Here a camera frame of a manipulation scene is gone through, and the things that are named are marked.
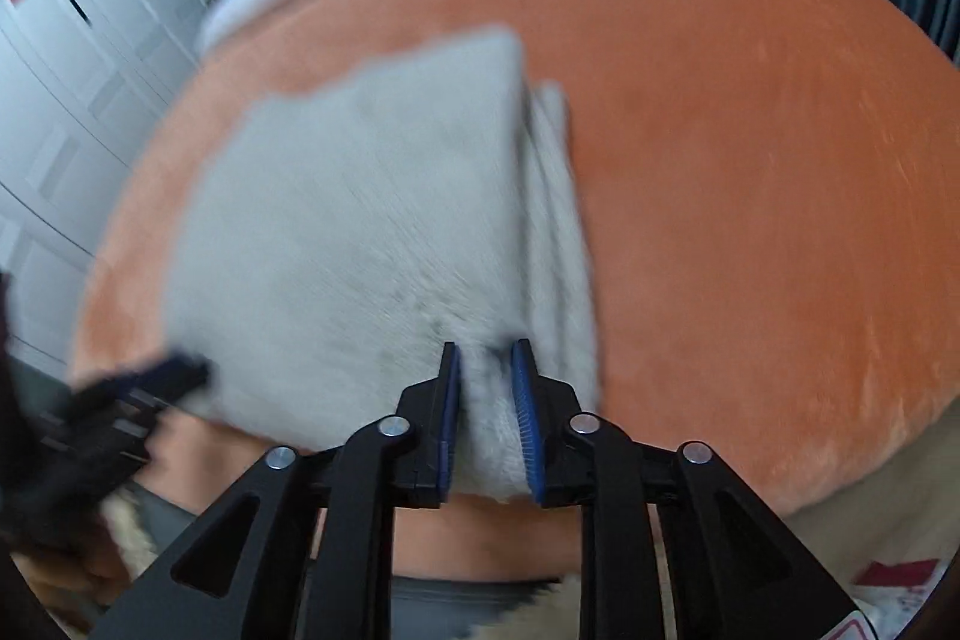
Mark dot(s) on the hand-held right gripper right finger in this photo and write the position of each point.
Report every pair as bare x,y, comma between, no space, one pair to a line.
529,430

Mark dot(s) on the white and red packet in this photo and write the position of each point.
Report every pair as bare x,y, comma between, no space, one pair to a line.
900,591

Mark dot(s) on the cream fluffy cloth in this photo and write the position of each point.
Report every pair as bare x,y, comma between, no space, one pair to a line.
124,535

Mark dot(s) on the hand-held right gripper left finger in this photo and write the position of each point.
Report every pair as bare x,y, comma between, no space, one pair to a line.
420,460

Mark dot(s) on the grey sweater with black hearts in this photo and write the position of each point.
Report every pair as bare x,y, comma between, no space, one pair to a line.
337,235

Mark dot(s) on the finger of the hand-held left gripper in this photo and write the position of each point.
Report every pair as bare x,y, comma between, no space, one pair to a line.
161,377

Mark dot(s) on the white wardrobe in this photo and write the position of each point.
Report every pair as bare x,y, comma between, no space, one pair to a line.
75,123

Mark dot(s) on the orange plush blanket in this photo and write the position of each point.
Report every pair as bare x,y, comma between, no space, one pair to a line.
750,160

